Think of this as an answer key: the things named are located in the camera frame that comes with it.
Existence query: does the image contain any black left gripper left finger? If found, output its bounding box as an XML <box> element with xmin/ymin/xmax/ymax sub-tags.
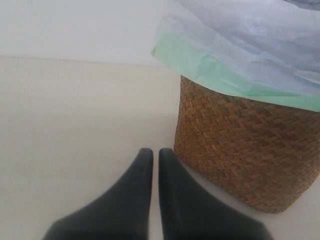
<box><xmin>43</xmin><ymin>148</ymin><xmax>154</xmax><ymax>240</ymax></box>

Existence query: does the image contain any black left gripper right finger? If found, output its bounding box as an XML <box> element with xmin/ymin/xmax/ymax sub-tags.
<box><xmin>158</xmin><ymin>148</ymin><xmax>272</xmax><ymax>240</ymax></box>

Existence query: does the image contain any woven wicker waste basket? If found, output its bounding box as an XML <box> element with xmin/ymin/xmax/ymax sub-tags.
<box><xmin>173</xmin><ymin>77</ymin><xmax>320</xmax><ymax>214</ymax></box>

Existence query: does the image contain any white plastic bin liner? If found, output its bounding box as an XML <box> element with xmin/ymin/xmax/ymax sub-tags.
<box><xmin>152</xmin><ymin>0</ymin><xmax>320</xmax><ymax>112</ymax></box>

